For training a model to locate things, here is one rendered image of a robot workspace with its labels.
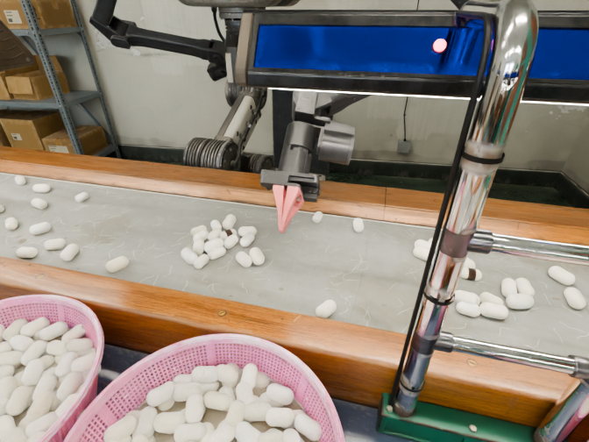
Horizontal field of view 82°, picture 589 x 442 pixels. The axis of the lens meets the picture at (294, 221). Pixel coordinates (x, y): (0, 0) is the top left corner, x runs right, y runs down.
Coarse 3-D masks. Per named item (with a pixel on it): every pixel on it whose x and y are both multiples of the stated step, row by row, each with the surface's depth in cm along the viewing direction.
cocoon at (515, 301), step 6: (516, 294) 49; (522, 294) 49; (528, 294) 49; (510, 300) 49; (516, 300) 49; (522, 300) 49; (528, 300) 49; (510, 306) 49; (516, 306) 49; (522, 306) 49; (528, 306) 49
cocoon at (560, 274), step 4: (552, 268) 55; (556, 268) 54; (560, 268) 54; (548, 272) 56; (552, 272) 55; (556, 272) 54; (560, 272) 54; (564, 272) 53; (568, 272) 53; (552, 276) 55; (556, 276) 54; (560, 276) 54; (564, 276) 53; (568, 276) 53; (572, 276) 53; (560, 280) 54; (564, 280) 53; (568, 280) 53; (572, 280) 53; (564, 284) 53; (568, 284) 53
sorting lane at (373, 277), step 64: (0, 192) 81; (64, 192) 81; (128, 192) 81; (128, 256) 60; (320, 256) 60; (384, 256) 60; (512, 256) 60; (384, 320) 48; (448, 320) 48; (512, 320) 48; (576, 320) 48
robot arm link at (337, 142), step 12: (300, 96) 61; (312, 96) 61; (300, 108) 61; (312, 108) 61; (300, 120) 63; (312, 120) 63; (324, 120) 62; (324, 132) 61; (336, 132) 62; (348, 132) 62; (324, 144) 61; (336, 144) 61; (348, 144) 61; (324, 156) 62; (336, 156) 61; (348, 156) 61
